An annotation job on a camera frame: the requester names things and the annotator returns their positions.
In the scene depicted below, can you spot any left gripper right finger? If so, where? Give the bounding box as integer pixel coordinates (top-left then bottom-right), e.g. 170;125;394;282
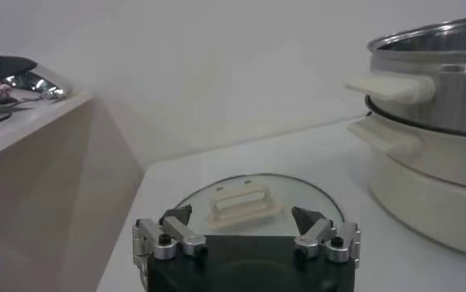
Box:
290;206;363;268

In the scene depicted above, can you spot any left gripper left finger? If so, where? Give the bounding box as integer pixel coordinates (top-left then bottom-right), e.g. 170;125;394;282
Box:
131;203;209;290

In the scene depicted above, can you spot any glass lid with cream handle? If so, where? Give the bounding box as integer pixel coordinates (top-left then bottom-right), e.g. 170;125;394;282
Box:
175;172;345;239

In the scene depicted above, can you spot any perforated steel steamer basket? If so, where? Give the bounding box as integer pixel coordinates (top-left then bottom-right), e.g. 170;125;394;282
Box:
343;14;466;139

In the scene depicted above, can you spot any cream electric cooker base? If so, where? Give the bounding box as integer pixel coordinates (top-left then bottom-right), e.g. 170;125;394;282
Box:
346;113;466;261

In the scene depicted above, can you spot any shiny chrome dome device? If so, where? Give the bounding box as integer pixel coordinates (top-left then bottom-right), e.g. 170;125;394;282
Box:
0;52;75;106

